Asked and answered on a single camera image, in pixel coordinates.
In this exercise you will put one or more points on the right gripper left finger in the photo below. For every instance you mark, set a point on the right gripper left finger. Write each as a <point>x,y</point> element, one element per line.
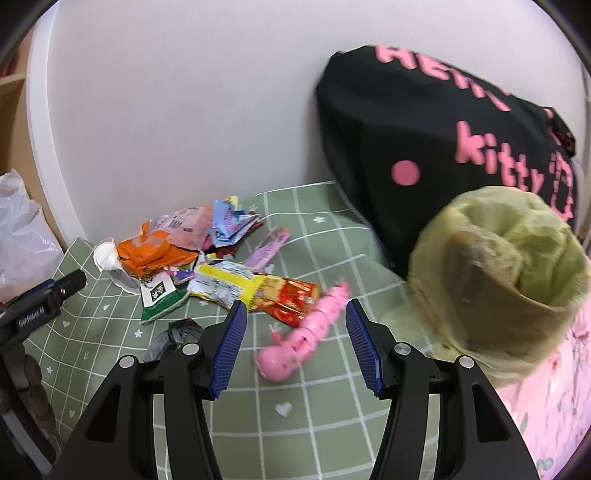
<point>114,437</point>

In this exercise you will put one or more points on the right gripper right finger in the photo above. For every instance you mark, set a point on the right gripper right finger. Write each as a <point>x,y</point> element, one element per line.
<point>478,438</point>

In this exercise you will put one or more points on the green white milk carton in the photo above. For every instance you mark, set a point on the green white milk carton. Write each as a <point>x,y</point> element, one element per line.
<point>160,296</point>

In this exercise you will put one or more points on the orange snack wrapper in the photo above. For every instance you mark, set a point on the orange snack wrapper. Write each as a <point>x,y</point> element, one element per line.
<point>149,252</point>

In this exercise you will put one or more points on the yellow snack wrapper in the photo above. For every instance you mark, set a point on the yellow snack wrapper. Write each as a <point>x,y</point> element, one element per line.
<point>224,283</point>

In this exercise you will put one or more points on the blue pink snack wrapper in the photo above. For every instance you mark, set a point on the blue pink snack wrapper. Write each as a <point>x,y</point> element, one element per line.
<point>229,224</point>

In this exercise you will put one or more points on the green bag lined trash bin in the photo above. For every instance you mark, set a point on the green bag lined trash bin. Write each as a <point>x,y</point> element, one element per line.
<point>497,275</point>

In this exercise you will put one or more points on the white plastic bag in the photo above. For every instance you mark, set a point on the white plastic bag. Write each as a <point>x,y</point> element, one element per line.
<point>30,252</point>

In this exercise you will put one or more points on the pink floral blanket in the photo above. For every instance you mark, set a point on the pink floral blanket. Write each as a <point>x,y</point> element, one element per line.
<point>551,407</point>

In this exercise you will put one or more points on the wooden shelf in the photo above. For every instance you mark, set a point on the wooden shelf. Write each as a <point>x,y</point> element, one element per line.
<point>16,146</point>

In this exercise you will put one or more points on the pink caterpillar toy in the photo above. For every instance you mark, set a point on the pink caterpillar toy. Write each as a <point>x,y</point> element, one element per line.
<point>277,362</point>

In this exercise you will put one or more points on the pink translucent wrapper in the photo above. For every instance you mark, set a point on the pink translucent wrapper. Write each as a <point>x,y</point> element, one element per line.
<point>186,228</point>

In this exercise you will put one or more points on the red snack wrapper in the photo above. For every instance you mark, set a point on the red snack wrapper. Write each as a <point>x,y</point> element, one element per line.
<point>286,300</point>

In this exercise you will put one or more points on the pink striped candy wrapper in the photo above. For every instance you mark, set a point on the pink striped candy wrapper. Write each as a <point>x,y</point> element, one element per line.
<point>267,249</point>

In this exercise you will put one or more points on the white bed headboard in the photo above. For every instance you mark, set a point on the white bed headboard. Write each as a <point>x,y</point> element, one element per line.
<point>138,108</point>

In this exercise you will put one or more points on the black Hello Kitty pillow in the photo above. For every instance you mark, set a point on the black Hello Kitty pillow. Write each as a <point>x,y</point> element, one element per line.
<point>405,133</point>

